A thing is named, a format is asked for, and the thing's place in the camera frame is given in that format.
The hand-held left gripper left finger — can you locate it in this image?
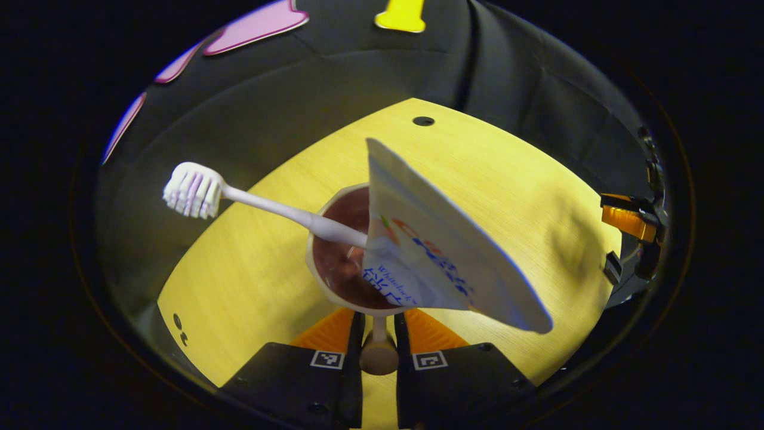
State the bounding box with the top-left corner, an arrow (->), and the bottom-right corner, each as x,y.
220,308 -> 366,429

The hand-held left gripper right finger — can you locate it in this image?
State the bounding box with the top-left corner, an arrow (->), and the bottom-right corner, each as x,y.
394,308 -> 537,429

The beige cup with handle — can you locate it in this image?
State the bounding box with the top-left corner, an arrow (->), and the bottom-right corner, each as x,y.
306,183 -> 418,376

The white toothpaste tube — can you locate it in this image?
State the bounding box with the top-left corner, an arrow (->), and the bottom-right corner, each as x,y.
362,138 -> 554,334

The light pink toothbrush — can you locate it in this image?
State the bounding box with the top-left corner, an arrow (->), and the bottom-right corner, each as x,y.
162,162 -> 369,248

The wooden desktop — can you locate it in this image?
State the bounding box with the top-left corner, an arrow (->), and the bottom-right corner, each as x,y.
156,97 -> 623,430

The black backdrop cloth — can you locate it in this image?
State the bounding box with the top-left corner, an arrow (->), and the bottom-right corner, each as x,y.
95,0 -> 663,359

